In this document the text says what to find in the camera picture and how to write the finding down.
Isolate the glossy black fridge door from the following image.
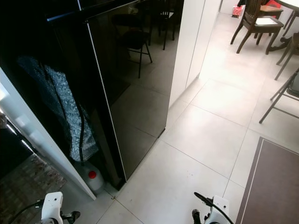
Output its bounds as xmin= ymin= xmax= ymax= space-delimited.
xmin=85 ymin=0 xmax=185 ymax=181

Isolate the black glossy fridge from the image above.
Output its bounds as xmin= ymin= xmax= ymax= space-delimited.
xmin=0 ymin=0 xmax=185 ymax=189

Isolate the white jug red cap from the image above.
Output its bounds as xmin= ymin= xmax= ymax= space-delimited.
xmin=78 ymin=161 xmax=106 ymax=193

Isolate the patterned brown rug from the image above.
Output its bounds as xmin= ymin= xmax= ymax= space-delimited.
xmin=0 ymin=154 xmax=69 ymax=224

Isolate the brown floor mat pale border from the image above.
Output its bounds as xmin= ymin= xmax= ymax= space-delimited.
xmin=235 ymin=136 xmax=299 ymax=224

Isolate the grey speckled hanging cloth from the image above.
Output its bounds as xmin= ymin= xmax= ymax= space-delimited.
xmin=16 ymin=56 xmax=99 ymax=163

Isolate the grey metal folding chair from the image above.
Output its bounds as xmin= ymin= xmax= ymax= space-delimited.
xmin=259 ymin=67 xmax=299 ymax=125

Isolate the tall white cabinet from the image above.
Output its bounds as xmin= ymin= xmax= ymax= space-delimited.
xmin=165 ymin=0 xmax=223 ymax=127

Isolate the dark wooden chair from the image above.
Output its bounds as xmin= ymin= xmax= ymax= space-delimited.
xmin=265 ymin=32 xmax=299 ymax=81

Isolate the wooden chair white cushion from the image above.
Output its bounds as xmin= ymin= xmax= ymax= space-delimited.
xmin=230 ymin=0 xmax=286 ymax=55

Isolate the pink bag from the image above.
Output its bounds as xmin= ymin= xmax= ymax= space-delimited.
xmin=231 ymin=4 xmax=245 ymax=19

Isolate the wooden chair red cushion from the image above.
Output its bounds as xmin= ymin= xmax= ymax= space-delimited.
xmin=259 ymin=0 xmax=285 ymax=20

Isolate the white round dining table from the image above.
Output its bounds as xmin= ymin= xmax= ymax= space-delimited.
xmin=275 ymin=0 xmax=299 ymax=11

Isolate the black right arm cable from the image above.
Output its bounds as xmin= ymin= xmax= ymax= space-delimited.
xmin=193 ymin=191 xmax=235 ymax=224

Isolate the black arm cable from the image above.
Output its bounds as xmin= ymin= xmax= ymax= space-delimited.
xmin=193 ymin=191 xmax=235 ymax=224
xmin=9 ymin=200 xmax=45 ymax=224

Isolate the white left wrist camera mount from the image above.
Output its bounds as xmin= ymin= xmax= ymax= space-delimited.
xmin=40 ymin=191 xmax=64 ymax=224

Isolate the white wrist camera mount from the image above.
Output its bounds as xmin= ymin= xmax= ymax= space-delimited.
xmin=40 ymin=191 xmax=64 ymax=224
xmin=207 ymin=196 xmax=232 ymax=224

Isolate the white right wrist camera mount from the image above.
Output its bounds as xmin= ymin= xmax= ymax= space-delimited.
xmin=207 ymin=196 xmax=232 ymax=224

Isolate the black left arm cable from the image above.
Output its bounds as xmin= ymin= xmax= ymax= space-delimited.
xmin=9 ymin=200 xmax=45 ymax=224

